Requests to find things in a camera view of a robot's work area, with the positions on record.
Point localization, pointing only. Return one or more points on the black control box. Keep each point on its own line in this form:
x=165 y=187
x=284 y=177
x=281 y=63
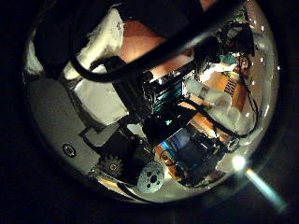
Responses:
x=193 y=155

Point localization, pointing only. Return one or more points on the black piece of clothing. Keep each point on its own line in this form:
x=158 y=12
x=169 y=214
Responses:
x=162 y=15

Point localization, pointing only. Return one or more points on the bright ceiling lamp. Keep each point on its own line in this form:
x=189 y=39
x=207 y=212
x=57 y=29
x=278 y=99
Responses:
x=239 y=162

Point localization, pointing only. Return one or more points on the green leafy plants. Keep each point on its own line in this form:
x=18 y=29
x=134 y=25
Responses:
x=240 y=16

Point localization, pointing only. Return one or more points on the white table sheet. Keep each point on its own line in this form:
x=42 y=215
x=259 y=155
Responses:
x=102 y=40

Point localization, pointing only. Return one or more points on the wooden cabinet with slatted grille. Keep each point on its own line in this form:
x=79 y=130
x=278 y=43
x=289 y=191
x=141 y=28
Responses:
x=219 y=82

